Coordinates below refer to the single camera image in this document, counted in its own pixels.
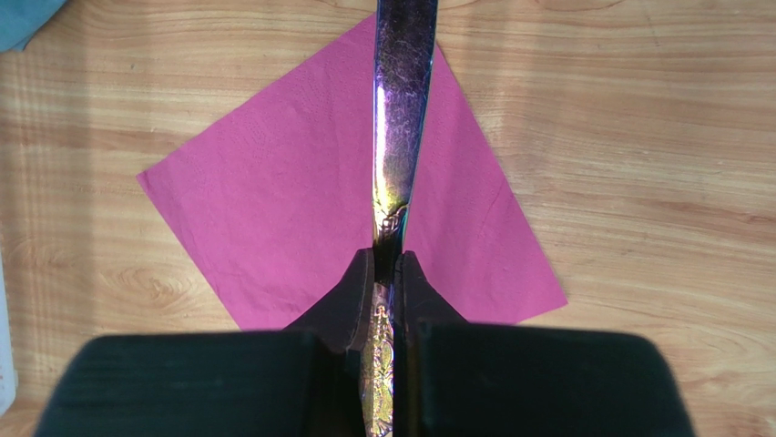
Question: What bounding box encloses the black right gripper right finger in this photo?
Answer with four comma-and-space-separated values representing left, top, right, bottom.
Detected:
394, 251, 466, 340

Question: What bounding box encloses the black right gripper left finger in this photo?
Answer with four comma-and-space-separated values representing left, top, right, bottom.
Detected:
286, 249, 374, 353

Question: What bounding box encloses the magenta paper napkin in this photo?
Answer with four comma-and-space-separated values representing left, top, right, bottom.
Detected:
138, 18, 567, 330

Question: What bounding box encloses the iridescent table knife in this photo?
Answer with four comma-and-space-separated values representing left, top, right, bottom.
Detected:
360, 1, 438, 436

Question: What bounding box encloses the white plastic basket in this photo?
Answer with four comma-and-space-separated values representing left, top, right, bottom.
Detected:
0, 269, 18, 416

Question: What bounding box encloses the blue-grey shirt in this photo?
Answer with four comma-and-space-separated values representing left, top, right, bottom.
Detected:
1, 0, 66, 52

